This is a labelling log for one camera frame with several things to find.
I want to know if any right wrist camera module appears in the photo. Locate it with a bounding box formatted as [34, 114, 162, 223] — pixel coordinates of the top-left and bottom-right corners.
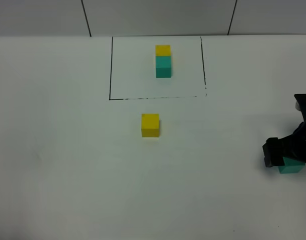
[294, 93, 306, 121]

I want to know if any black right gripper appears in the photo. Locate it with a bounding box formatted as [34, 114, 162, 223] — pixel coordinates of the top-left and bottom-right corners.
[262, 120, 306, 168]

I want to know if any template teal cube block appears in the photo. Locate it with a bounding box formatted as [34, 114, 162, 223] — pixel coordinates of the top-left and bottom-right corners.
[155, 56, 172, 78]

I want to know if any template yellow cube block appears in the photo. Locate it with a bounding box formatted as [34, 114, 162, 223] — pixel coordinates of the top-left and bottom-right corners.
[155, 45, 171, 57]

